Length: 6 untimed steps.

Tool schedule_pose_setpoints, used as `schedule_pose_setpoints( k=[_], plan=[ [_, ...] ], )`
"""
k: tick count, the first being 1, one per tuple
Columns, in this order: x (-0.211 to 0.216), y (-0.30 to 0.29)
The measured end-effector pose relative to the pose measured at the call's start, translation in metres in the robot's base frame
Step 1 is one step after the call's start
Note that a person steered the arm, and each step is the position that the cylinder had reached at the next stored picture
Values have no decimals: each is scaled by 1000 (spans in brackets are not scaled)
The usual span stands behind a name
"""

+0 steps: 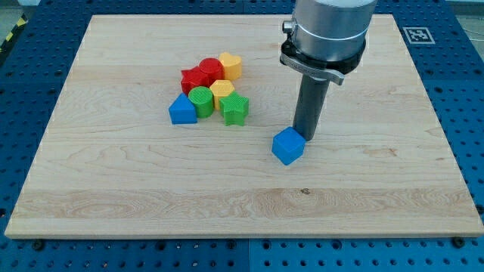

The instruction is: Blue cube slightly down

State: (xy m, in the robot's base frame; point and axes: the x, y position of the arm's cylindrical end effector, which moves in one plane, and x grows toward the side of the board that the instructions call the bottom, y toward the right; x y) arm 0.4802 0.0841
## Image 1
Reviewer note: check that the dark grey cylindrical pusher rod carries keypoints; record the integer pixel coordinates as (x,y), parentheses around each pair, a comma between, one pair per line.
(309,105)

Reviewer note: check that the yellow heart block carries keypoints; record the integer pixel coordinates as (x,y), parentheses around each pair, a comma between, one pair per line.
(232,65)

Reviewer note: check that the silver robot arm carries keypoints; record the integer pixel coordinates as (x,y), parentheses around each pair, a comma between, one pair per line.
(325,41)

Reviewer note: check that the white fiducial marker tag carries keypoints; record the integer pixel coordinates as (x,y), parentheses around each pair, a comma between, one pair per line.
(418,35)

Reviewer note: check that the green cylinder block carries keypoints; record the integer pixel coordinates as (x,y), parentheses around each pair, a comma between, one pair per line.
(202,99)

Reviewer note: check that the green star block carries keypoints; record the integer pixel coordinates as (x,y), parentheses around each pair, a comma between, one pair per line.
(234,109)

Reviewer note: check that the blue cube block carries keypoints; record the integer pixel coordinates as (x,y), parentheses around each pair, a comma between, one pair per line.
(288,145)

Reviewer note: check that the red star block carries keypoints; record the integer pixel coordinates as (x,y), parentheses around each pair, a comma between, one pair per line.
(193,78)

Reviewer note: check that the yellow hexagon block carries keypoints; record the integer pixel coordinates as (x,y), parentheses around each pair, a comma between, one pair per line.
(220,88)

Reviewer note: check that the blue triangular prism block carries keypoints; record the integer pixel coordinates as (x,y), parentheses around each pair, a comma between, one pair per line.
(182,111)

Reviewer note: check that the red cylinder block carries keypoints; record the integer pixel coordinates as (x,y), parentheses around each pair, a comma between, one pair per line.
(213,69)

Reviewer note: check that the light wooden board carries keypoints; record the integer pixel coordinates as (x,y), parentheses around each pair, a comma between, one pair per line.
(111,165)

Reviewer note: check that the black yellow hazard tape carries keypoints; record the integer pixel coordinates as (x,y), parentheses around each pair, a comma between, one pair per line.
(14,34)

